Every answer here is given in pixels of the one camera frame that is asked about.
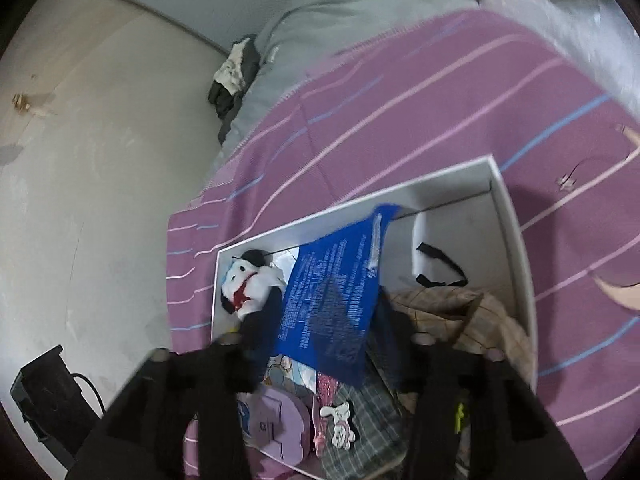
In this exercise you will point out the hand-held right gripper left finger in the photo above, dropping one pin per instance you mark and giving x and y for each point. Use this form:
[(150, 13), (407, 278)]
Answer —
[(235, 365)]

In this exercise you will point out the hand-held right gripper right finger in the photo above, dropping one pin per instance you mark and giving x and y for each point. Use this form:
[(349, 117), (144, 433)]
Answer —
[(400, 360)]

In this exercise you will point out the dark green plaid cloth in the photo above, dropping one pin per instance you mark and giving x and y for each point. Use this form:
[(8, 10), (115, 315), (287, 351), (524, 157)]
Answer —
[(370, 410)]

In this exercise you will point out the pale purple packet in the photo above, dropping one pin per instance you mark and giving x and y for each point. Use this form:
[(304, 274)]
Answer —
[(280, 425)]

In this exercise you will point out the pink sparkly cloth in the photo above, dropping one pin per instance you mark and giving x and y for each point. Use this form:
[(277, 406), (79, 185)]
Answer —
[(327, 385)]

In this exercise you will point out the black and white plush toy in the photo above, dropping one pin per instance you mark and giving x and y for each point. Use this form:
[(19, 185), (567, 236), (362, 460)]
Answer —
[(245, 280)]

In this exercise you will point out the white cardboard box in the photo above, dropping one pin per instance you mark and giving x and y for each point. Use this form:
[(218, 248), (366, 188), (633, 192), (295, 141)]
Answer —
[(465, 220)]

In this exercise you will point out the cartoon print packet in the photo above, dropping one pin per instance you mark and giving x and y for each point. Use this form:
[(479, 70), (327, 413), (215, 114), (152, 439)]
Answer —
[(290, 367)]

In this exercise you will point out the black device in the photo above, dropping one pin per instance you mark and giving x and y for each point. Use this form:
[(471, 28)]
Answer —
[(45, 395)]

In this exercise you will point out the purple striped bedsheet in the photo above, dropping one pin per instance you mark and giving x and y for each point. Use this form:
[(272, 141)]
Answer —
[(425, 110)]

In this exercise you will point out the dark cloth pile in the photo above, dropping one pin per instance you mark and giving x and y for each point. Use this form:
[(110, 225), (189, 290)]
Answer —
[(232, 72)]

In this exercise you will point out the grey-green blanket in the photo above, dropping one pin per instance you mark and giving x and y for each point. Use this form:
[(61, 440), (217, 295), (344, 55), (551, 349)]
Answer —
[(350, 15)]

